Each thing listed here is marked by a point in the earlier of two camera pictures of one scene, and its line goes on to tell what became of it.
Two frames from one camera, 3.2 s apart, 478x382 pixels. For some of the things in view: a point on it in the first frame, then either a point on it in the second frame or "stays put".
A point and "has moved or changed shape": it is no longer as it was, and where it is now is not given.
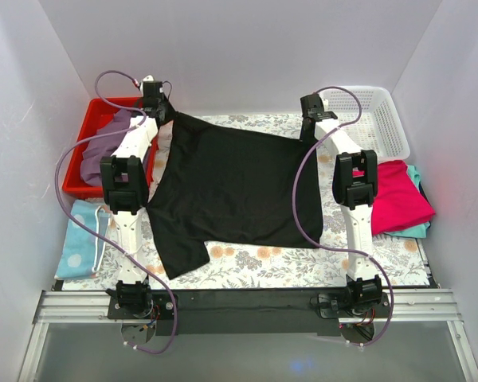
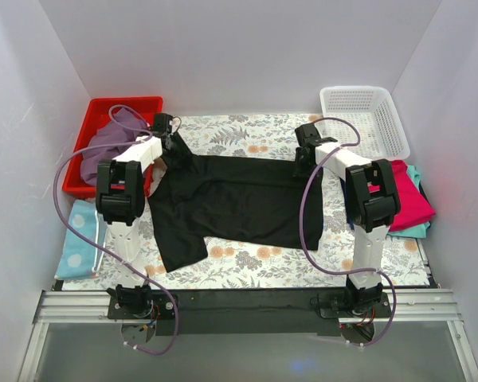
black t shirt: [214, 183] has moved or changed shape
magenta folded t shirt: [400, 203] stays put
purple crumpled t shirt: [93, 151] stays put
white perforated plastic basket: [367, 115] stays put
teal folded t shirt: [416, 231] stays put
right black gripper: [307, 130] to [303, 160]
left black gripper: [164, 112] to [172, 142]
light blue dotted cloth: [83, 251] stays put
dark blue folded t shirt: [422, 191] stays put
